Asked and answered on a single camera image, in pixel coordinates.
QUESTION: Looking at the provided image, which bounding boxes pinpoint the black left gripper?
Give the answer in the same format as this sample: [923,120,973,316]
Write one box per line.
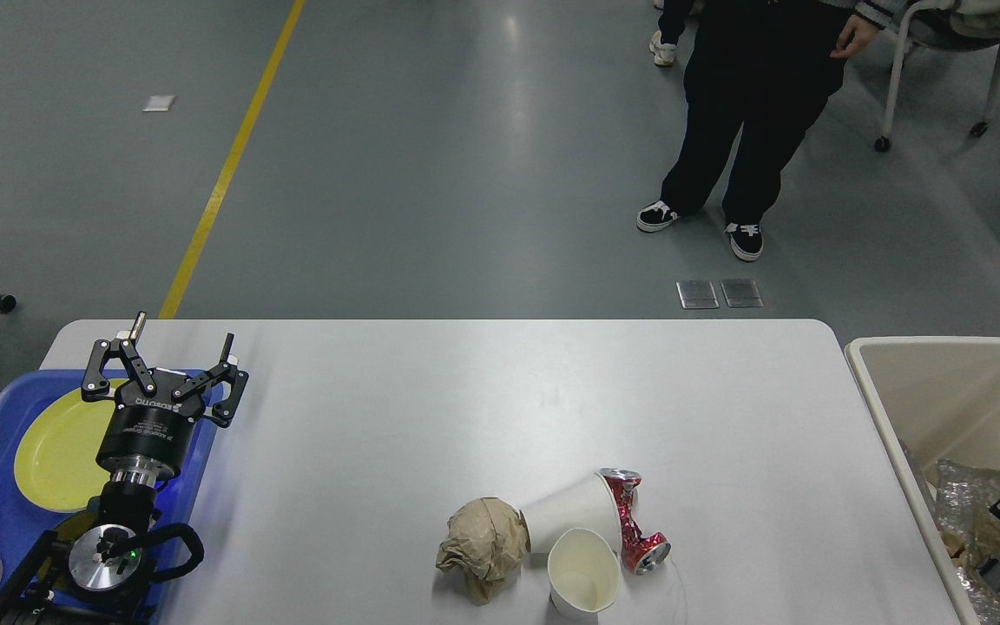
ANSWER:
[80,312,249,484]

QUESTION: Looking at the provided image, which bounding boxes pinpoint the aluminium foil sheet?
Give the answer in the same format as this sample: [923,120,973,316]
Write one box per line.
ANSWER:
[933,460,1000,624]

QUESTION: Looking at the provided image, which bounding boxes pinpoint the yellow plate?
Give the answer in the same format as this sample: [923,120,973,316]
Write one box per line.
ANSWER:
[13,387,114,513]

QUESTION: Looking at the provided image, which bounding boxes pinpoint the brown paper ball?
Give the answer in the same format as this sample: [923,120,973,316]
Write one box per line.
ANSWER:
[434,497,530,604]

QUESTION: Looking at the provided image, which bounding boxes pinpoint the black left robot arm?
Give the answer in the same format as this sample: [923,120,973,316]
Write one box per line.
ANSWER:
[0,312,247,624]

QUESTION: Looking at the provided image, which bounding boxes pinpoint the white plastic bin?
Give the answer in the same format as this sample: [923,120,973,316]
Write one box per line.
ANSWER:
[845,336,1000,624]

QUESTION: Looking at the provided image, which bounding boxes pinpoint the white paper scrap on floor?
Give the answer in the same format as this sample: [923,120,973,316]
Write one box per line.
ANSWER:
[142,95,177,112]

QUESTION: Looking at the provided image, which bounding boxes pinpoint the crushed red can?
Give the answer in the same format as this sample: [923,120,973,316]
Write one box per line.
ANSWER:
[599,467,671,576]

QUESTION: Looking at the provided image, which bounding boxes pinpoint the right floor outlet plate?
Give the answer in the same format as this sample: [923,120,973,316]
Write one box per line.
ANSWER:
[720,280,765,308]

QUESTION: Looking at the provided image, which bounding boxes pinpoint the floor outlet plate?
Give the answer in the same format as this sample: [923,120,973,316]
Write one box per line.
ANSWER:
[720,280,765,308]
[677,280,720,310]

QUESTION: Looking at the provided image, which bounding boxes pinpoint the left floor outlet plate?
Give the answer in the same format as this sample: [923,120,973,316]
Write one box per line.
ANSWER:
[677,280,720,310]

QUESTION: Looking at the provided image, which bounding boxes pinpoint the lying white paper cup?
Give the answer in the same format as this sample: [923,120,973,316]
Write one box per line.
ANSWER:
[521,472,622,555]

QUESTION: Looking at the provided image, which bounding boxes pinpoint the upright white paper cup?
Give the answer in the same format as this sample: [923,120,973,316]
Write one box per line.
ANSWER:
[547,529,622,620]

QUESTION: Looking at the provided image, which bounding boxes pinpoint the office chair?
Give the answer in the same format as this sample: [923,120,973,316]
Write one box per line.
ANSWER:
[873,1,1000,153]

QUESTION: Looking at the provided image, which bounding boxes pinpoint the person in black trousers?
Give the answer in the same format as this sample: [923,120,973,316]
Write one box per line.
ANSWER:
[636,1,905,262]

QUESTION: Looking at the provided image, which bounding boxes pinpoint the white sneakers person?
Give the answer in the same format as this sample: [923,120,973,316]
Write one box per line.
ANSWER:
[649,0,695,68]

